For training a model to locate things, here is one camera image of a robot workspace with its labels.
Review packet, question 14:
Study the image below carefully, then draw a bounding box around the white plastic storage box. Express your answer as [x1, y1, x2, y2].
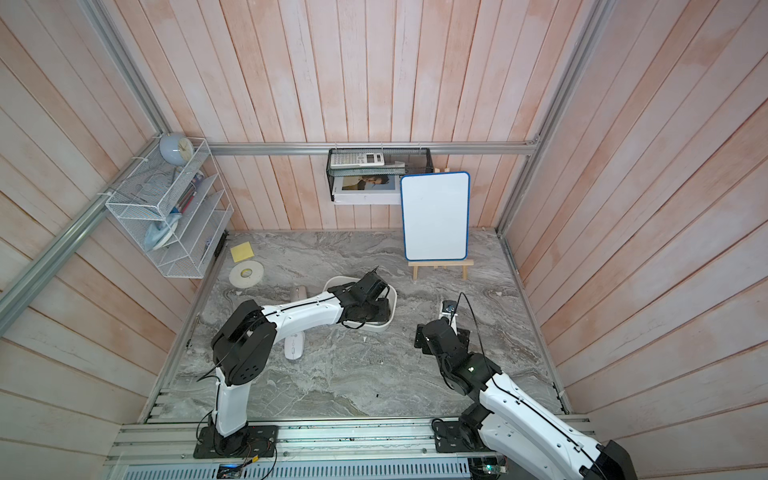
[324, 276, 397, 332]

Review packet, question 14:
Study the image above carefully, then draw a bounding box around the silver computer mouse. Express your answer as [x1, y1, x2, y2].
[290, 285, 308, 302]

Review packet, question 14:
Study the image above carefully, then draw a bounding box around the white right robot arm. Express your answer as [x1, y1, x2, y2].
[414, 319, 637, 479]

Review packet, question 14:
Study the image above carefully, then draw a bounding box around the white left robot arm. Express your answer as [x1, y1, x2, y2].
[211, 269, 397, 439]

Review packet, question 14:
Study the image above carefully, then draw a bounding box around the white photo box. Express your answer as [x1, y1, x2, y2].
[332, 175, 401, 206]

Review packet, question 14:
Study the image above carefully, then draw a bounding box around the small wooden easel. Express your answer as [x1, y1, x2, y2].
[408, 259, 475, 281]

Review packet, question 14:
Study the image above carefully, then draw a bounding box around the white tape roll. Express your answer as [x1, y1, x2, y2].
[228, 260, 264, 289]

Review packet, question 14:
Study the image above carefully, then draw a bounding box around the blue framed whiteboard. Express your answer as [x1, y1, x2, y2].
[400, 171, 471, 262]

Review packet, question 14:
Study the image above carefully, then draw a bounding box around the yellow sticky note pad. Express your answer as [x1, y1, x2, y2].
[230, 241, 254, 263]

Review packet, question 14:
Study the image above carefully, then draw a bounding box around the white calculator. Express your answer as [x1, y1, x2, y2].
[330, 150, 385, 170]

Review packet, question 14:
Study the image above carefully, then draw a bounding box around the light blue folded item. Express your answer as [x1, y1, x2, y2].
[142, 210, 182, 252]

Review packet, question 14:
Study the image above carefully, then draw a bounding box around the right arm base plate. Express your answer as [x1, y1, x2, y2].
[430, 418, 487, 453]

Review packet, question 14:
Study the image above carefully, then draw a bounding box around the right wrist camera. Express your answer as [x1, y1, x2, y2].
[439, 300, 458, 333]

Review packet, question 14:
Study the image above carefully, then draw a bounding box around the black wire basket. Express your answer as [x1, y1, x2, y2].
[326, 146, 435, 192]

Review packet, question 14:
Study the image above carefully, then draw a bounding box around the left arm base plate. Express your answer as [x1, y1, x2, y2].
[193, 424, 279, 459]

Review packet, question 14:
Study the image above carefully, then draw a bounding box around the white wire mesh shelf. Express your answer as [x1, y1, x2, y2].
[106, 137, 234, 279]

